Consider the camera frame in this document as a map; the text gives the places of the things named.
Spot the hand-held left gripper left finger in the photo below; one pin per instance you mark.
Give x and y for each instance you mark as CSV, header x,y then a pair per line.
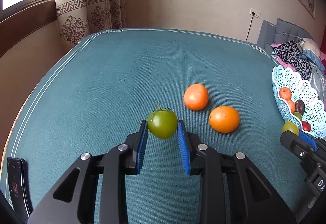
x,y
141,148

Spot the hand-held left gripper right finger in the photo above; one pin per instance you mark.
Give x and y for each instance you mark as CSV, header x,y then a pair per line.
x,y
183,148

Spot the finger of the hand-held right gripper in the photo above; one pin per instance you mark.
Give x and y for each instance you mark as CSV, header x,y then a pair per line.
x,y
293,143
309,140

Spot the red tomato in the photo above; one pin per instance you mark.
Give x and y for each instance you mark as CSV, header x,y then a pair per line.
x,y
306,126

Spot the small green tomato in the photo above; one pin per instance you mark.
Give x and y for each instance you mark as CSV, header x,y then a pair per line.
x,y
290,127

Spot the large green tomato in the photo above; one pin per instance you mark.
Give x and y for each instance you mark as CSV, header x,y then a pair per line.
x,y
297,116

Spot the medium green tomato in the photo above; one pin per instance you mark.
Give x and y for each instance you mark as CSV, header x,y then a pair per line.
x,y
163,124

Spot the dark purple passion fruit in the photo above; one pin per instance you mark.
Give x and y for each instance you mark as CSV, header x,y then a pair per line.
x,y
299,106

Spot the large orange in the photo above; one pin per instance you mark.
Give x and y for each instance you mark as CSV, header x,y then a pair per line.
x,y
290,106

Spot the light blue lattice basket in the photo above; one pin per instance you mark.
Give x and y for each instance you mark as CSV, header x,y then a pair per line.
x,y
313,101

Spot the small orange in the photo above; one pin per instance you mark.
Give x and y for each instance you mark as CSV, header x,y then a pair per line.
x,y
284,93

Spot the orange tomato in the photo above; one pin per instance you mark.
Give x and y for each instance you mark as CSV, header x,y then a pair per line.
x,y
224,119
196,96

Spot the teal mat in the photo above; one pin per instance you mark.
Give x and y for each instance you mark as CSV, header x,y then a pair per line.
x,y
114,81

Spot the blue cloth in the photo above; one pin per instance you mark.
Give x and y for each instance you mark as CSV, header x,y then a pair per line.
x,y
309,57

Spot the leopard print cloth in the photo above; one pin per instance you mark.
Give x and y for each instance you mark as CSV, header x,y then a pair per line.
x,y
293,57

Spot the white cloth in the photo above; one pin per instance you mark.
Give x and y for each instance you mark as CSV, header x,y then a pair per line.
x,y
309,44

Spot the pink cloth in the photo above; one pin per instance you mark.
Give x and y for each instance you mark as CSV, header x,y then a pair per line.
x,y
276,46

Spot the grey padded headboard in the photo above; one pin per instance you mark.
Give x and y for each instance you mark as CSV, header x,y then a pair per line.
x,y
277,31

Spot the black smartphone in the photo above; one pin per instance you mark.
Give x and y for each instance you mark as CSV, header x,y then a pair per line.
x,y
16,183

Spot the beige patterned curtain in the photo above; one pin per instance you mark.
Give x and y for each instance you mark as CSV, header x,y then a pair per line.
x,y
86,9

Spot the white wall socket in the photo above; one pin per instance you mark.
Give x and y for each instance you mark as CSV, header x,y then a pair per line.
x,y
255,13

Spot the window with brown frame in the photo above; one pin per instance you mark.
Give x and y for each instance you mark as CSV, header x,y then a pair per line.
x,y
28,12

